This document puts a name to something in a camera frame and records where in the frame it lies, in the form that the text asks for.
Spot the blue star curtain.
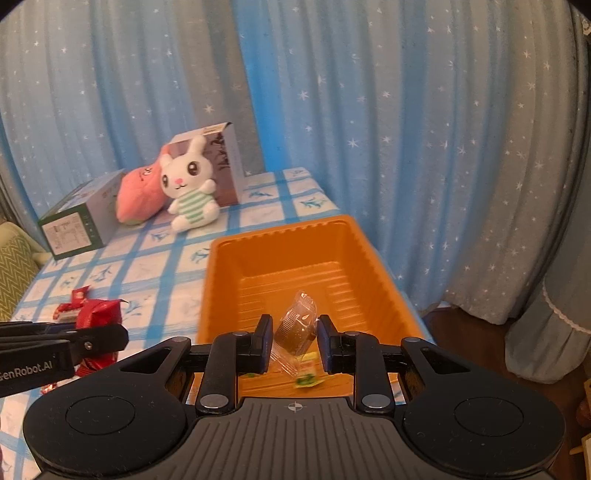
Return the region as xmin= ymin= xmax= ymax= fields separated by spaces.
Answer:
xmin=0 ymin=0 xmax=591 ymax=325

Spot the green cardboard box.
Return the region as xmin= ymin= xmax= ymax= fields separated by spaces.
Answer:
xmin=38 ymin=168 xmax=128 ymax=262

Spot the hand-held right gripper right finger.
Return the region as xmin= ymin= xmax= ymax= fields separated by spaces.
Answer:
xmin=318 ymin=315 xmax=472 ymax=415

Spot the red white snack packet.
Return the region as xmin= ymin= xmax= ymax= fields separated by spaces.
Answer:
xmin=52 ymin=302 xmax=80 ymax=323

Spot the green zigzag cushion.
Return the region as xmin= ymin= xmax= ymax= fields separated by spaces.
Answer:
xmin=0 ymin=232 xmax=49 ymax=322

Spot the grey lace-trimmed cloth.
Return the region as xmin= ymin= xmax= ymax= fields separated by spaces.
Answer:
xmin=505 ymin=270 xmax=591 ymax=445

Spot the orange plastic tray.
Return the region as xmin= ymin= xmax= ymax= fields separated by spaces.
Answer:
xmin=198 ymin=215 xmax=437 ymax=400

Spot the white bunny plush toy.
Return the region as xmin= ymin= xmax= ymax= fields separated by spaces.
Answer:
xmin=159 ymin=134 xmax=222 ymax=233

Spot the yellow green snack packet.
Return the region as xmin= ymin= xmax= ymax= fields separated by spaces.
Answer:
xmin=292 ymin=351 xmax=325 ymax=389

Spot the clear dark snack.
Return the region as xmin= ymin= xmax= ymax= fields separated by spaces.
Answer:
xmin=270 ymin=290 xmax=320 ymax=385

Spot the grey white cardboard box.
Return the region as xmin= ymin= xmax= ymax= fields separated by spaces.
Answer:
xmin=167 ymin=122 xmax=248 ymax=208

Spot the pink plush toy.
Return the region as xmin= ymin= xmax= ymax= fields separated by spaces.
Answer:
xmin=115 ymin=143 xmax=174 ymax=227

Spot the blue checked tablecloth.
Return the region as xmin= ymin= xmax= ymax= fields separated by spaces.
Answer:
xmin=0 ymin=167 xmax=352 ymax=480

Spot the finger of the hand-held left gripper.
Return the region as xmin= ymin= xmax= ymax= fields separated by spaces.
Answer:
xmin=0 ymin=324 xmax=130 ymax=366
xmin=0 ymin=321 xmax=81 ymax=335

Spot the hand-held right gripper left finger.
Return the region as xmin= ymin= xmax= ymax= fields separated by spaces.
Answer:
xmin=117 ymin=315 xmax=274 ymax=416

